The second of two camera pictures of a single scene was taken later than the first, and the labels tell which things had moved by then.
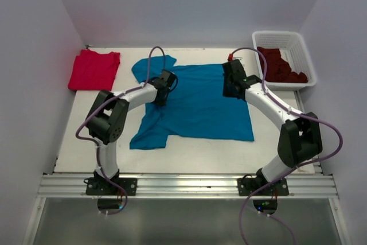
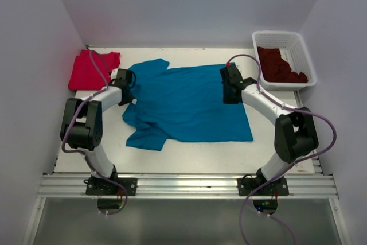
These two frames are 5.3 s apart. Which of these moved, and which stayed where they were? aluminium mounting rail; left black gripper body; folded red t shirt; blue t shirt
Moved: left black gripper body
Stayed: folded red t shirt; blue t shirt; aluminium mounting rail
